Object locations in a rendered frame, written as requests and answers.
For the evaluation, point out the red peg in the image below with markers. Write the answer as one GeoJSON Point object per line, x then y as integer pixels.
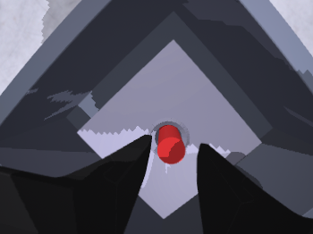
{"type": "Point", "coordinates": [170, 148]}

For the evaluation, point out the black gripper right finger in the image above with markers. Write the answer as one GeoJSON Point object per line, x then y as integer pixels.
{"type": "Point", "coordinates": [230, 203]}

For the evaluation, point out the dark grey open box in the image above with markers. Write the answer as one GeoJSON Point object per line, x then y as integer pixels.
{"type": "Point", "coordinates": [244, 47]}

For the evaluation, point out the light grey square plate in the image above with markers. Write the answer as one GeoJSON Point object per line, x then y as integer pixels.
{"type": "Point", "coordinates": [170, 90]}

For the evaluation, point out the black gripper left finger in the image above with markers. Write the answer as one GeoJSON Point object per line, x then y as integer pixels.
{"type": "Point", "coordinates": [97, 199]}

